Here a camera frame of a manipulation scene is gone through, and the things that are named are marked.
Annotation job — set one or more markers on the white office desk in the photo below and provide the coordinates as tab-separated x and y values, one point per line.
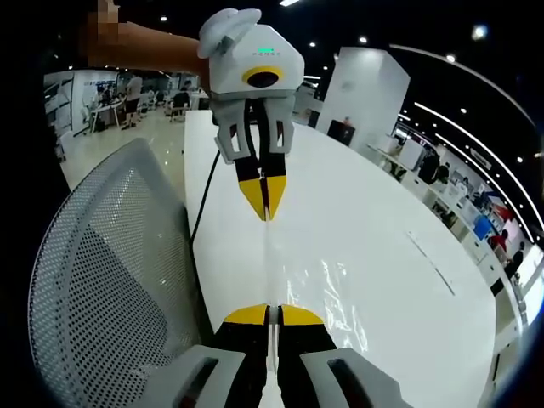
108	111

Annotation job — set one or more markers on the blue box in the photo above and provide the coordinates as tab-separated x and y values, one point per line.
484	227

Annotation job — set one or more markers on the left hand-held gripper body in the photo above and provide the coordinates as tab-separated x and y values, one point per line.
238	59

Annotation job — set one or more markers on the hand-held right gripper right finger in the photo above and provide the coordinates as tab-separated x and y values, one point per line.
306	365

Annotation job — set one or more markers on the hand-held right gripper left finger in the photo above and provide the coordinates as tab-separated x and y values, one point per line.
238	365

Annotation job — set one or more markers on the black chair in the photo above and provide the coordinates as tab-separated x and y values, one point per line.
340	134

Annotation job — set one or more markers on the crinkled clear food packaging bag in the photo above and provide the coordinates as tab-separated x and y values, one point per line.
323	280

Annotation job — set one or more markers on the grey mesh office chair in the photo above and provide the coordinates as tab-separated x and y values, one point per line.
115	255

